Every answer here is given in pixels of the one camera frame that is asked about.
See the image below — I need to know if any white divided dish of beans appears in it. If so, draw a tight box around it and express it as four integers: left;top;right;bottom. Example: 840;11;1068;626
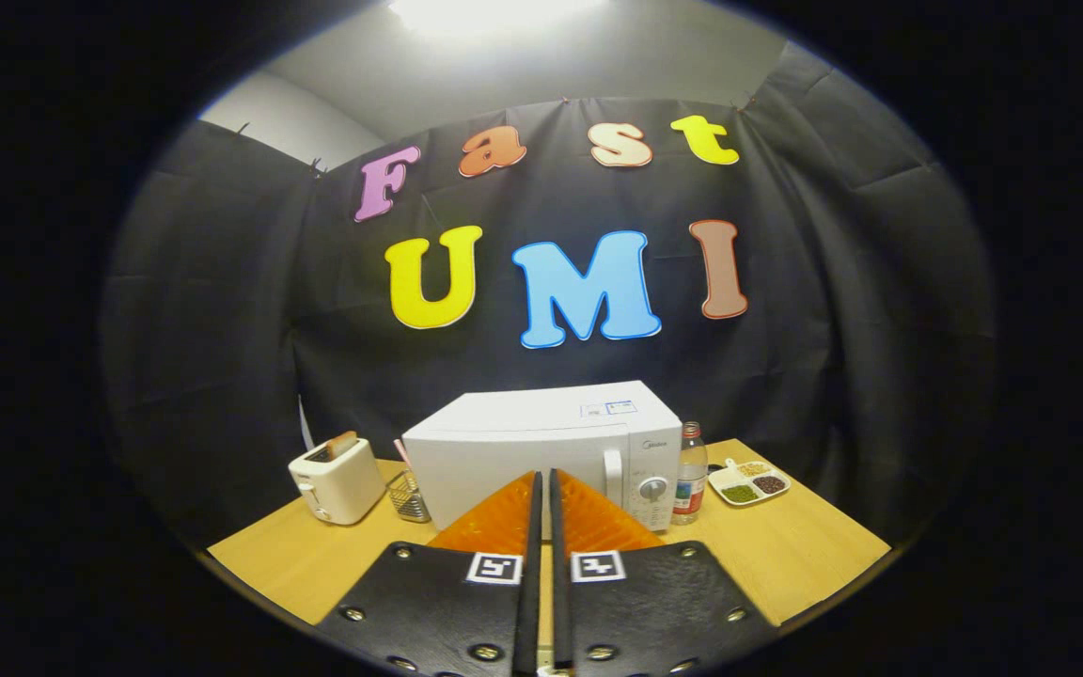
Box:
708;458;792;507

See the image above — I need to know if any wire mesh basket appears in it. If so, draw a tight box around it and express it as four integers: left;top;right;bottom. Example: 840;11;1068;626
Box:
385;468;432;524

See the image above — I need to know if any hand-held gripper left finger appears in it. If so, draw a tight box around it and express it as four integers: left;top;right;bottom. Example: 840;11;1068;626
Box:
316;470;544;677

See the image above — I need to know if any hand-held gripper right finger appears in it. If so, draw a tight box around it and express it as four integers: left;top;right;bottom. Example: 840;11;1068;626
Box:
549;468;777;677

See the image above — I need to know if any white toaster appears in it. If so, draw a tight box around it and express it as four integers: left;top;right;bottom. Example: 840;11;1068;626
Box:
288;437;387;526

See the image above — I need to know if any white microwave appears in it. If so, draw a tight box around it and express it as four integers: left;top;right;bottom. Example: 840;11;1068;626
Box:
401;380;683;533

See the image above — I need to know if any clear bottle with red label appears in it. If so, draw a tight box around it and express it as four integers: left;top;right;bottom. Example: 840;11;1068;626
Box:
671;421;709;526

